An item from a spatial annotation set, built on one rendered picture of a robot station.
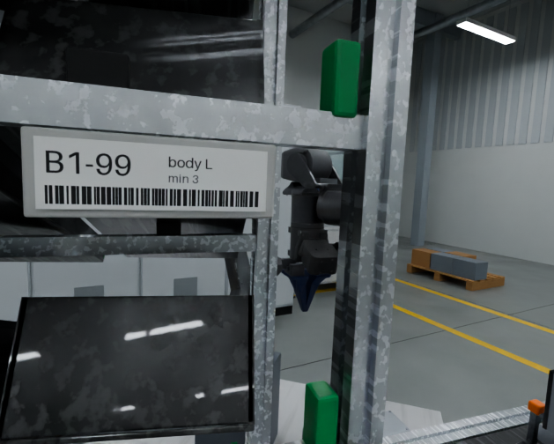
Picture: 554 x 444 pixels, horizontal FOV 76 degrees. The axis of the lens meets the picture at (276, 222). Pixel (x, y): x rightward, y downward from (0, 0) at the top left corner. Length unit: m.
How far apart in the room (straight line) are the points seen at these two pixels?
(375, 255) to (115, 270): 3.23
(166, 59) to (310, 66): 9.49
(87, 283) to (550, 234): 8.43
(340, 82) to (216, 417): 0.18
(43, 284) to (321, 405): 3.25
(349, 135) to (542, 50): 9.73
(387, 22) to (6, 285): 3.34
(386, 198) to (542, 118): 9.36
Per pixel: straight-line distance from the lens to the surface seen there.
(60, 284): 3.38
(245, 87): 0.20
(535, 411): 0.83
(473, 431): 0.92
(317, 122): 0.16
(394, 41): 0.18
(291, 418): 1.02
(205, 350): 0.22
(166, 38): 0.22
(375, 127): 0.17
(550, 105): 9.48
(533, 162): 9.44
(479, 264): 6.02
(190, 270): 3.48
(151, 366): 0.22
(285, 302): 4.00
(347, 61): 0.17
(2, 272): 3.39
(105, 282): 3.39
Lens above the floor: 1.44
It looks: 6 degrees down
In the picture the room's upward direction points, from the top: 2 degrees clockwise
